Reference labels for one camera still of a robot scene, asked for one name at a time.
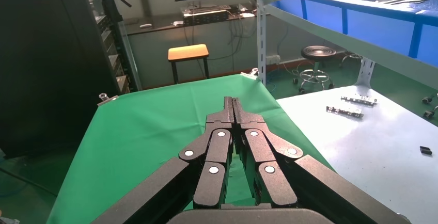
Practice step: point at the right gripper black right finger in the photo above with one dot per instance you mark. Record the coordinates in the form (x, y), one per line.
(260, 154)

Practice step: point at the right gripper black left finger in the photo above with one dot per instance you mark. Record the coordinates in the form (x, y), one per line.
(217, 154)

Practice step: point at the green table cloth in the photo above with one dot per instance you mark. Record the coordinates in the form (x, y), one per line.
(154, 123)

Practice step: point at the silver binder clip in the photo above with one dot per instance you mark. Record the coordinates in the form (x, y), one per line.
(107, 100)
(251, 74)

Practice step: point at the wooden top stool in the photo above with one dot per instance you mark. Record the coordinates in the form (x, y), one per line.
(188, 52)

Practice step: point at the round stool with chrome base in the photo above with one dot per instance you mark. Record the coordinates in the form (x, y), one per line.
(318, 53)

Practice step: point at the grey office desk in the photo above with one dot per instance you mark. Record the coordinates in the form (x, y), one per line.
(154, 51)

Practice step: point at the small white desk device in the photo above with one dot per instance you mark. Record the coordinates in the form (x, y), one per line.
(178, 23)
(247, 15)

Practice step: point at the black keyboard on stand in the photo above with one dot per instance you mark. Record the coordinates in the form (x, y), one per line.
(205, 14)

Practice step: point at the white computer mouse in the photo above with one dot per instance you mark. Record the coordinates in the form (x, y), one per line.
(145, 26)

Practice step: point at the small black plastic clip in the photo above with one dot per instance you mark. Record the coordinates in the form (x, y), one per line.
(426, 150)

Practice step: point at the blue plastic bin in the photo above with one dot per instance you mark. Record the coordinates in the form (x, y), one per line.
(376, 27)

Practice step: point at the black castor wheel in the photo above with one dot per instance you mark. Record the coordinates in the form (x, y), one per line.
(426, 99)
(429, 114)

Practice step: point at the black equipment rack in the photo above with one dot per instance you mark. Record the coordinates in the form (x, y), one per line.
(51, 61)

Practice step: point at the small notched metal rail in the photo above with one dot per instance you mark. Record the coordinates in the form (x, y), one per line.
(344, 111)
(359, 100)

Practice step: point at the white wall power strip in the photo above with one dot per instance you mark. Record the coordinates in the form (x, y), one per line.
(273, 60)

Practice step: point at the perforated grey shelf post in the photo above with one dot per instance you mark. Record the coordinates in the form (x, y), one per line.
(261, 37)
(365, 73)

